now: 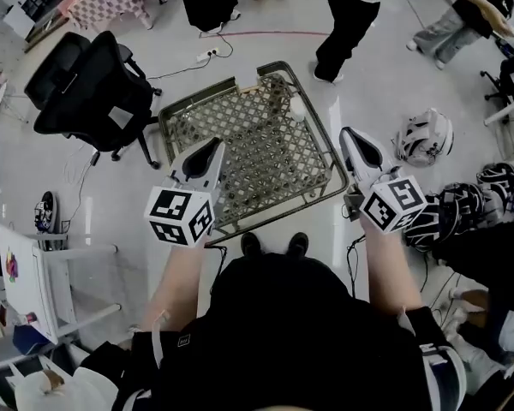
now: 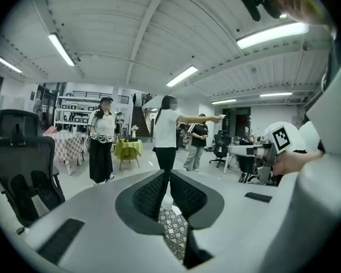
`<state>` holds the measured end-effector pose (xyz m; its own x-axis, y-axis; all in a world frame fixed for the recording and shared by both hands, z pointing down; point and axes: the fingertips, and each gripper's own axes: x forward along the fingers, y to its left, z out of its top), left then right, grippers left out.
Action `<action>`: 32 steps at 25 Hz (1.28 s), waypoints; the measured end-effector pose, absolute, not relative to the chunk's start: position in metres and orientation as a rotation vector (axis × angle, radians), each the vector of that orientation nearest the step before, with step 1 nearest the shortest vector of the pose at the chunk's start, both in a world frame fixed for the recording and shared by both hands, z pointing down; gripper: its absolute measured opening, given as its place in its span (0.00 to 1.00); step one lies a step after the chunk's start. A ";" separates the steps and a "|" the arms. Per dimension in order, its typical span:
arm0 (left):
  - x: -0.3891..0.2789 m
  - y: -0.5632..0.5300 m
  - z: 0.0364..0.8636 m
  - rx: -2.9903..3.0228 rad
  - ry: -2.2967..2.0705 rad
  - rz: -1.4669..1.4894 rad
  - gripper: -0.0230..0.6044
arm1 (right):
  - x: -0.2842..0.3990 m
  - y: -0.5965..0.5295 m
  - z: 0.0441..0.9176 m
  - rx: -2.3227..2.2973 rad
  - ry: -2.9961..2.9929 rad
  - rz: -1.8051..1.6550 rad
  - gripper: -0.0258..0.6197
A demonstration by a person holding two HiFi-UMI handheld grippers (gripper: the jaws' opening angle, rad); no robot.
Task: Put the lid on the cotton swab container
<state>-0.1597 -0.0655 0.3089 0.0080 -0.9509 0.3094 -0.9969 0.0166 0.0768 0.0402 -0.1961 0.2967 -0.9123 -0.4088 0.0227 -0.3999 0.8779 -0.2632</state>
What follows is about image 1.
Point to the person's left forearm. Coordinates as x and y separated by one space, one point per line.
175 285

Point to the blue box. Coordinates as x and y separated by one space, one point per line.
30 341

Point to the white paper sheet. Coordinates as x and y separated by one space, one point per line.
120 117

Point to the white shelf unit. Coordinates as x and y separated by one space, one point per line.
0 379

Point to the small red cup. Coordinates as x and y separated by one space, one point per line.
31 318

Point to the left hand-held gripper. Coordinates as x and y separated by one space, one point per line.
171 206

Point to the colourful sticker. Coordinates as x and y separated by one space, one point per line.
12 266

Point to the person's right black shoe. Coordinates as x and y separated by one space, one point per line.
297 243

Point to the person's black shirt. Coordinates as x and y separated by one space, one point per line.
282 336

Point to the white power strip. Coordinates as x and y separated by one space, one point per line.
207 55

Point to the person's right forearm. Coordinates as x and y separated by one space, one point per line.
390 272

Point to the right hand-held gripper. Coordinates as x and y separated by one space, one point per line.
394 206

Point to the white side table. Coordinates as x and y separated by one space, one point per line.
30 281

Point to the white and navy bag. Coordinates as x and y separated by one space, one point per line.
447 375

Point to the black and white headset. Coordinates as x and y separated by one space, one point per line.
46 212

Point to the black mesh office chair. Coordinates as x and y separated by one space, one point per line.
90 101

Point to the person's left black shoe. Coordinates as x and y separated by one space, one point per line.
251 244

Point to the person's black shoe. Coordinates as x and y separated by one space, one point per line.
251 244
297 243

